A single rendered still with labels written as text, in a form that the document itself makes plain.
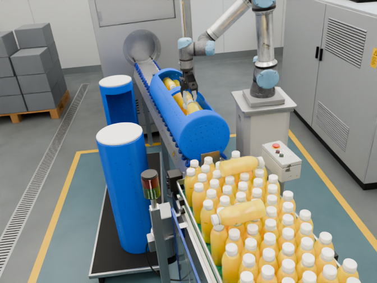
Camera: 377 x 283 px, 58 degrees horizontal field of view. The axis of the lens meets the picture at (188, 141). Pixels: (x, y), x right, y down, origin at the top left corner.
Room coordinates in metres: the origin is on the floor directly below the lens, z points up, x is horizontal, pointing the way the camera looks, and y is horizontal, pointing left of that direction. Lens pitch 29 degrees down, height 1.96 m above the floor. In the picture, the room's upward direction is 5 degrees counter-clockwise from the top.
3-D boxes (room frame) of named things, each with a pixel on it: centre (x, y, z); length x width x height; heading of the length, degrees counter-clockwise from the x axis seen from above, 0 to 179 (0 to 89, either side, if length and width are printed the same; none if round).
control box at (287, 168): (1.36, -0.44, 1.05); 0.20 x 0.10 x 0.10; 14
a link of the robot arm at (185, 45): (1.81, -0.03, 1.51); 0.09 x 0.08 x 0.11; 84
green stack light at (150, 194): (1.04, 0.15, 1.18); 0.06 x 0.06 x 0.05
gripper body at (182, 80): (1.82, -0.02, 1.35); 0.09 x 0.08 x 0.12; 14
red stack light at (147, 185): (1.04, 0.15, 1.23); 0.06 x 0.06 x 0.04
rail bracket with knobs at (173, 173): (1.41, 0.08, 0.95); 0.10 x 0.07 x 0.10; 104
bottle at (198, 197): (1.17, -0.03, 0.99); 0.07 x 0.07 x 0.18
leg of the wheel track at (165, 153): (2.50, 0.21, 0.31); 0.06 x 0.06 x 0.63; 14
